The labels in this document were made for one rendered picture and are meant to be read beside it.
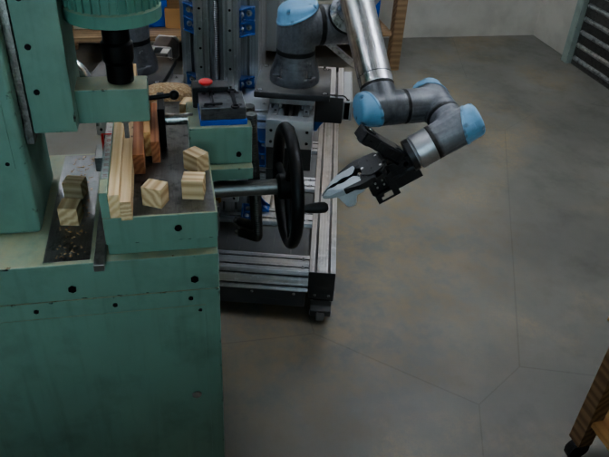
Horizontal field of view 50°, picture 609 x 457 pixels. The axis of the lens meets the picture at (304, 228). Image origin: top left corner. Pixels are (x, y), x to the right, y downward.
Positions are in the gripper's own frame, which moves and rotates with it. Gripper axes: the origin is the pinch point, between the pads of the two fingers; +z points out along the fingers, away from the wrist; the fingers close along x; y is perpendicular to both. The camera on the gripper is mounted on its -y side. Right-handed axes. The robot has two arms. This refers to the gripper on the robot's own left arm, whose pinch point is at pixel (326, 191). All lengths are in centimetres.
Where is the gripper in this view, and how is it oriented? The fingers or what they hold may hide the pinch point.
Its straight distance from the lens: 138.9
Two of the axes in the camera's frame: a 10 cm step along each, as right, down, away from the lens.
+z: -8.7, 4.7, 1.3
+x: -1.9, -5.7, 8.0
